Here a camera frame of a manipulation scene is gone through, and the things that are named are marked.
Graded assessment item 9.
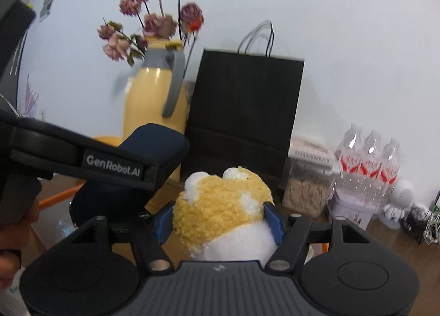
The clear food container white lid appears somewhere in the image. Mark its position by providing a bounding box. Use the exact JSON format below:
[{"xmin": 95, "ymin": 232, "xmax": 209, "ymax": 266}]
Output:
[{"xmin": 282, "ymin": 135, "xmax": 336, "ymax": 219}]

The yellow thermos jug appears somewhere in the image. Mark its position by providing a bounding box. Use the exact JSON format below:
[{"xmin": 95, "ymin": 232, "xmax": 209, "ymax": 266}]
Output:
[{"xmin": 122, "ymin": 39, "xmax": 188, "ymax": 182}]

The yellow mug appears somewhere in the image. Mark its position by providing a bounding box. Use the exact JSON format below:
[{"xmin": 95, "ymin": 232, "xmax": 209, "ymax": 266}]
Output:
[{"xmin": 92, "ymin": 135, "xmax": 125, "ymax": 148}]

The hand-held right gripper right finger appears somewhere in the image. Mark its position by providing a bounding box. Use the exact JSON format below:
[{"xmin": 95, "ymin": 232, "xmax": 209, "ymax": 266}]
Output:
[{"xmin": 265, "ymin": 204, "xmax": 370, "ymax": 273}]

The white printed tin box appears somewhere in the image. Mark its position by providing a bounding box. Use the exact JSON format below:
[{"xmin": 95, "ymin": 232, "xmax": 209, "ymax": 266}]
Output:
[{"xmin": 326, "ymin": 187, "xmax": 378, "ymax": 231}]

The wall poster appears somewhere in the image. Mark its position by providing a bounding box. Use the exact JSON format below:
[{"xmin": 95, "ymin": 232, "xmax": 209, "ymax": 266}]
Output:
[{"xmin": 38, "ymin": 0, "xmax": 61, "ymax": 23}]

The black paper bag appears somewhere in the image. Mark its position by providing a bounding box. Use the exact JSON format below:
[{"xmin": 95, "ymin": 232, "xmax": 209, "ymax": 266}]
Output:
[{"xmin": 180, "ymin": 20, "xmax": 305, "ymax": 197}]

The dried pink rose bouquet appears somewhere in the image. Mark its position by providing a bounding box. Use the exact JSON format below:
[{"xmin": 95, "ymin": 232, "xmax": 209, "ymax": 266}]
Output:
[{"xmin": 97, "ymin": 0, "xmax": 206, "ymax": 67}]

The tangle of charger cables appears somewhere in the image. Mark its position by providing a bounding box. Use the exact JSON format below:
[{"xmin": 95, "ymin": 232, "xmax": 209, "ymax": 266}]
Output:
[{"xmin": 401, "ymin": 202, "xmax": 440, "ymax": 247}]

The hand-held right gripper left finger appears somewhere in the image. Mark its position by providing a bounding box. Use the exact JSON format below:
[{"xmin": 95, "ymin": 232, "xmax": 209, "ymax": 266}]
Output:
[{"xmin": 67, "ymin": 204, "xmax": 176, "ymax": 273}]

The person's left hand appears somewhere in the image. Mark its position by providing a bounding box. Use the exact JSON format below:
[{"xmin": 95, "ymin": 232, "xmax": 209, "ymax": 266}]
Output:
[{"xmin": 0, "ymin": 199, "xmax": 40, "ymax": 289}]

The white robot-shaped speaker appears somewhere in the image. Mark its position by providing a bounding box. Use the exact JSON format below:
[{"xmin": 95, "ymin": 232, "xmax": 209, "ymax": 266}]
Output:
[{"xmin": 383, "ymin": 178, "xmax": 415, "ymax": 231}]

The yellow white plush hamster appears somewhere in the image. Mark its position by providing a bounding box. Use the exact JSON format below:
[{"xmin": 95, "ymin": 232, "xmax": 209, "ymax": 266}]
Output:
[{"xmin": 172, "ymin": 165, "xmax": 312, "ymax": 261}]

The grey cabinet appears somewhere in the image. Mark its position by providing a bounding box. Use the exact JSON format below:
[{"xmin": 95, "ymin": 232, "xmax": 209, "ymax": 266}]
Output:
[{"xmin": 0, "ymin": 0, "xmax": 37, "ymax": 117}]

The red cardboard box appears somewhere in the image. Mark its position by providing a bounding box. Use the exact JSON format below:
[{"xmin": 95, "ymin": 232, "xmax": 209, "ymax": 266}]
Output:
[{"xmin": 24, "ymin": 175, "xmax": 331, "ymax": 268}]

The navy zip case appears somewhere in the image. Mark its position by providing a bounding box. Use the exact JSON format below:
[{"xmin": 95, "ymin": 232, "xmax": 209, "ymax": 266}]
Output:
[{"xmin": 69, "ymin": 122, "xmax": 190, "ymax": 230}]

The purple wall decal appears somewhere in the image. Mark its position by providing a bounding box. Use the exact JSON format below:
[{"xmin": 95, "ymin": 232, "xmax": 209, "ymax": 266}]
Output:
[{"xmin": 21, "ymin": 74, "xmax": 41, "ymax": 119}]

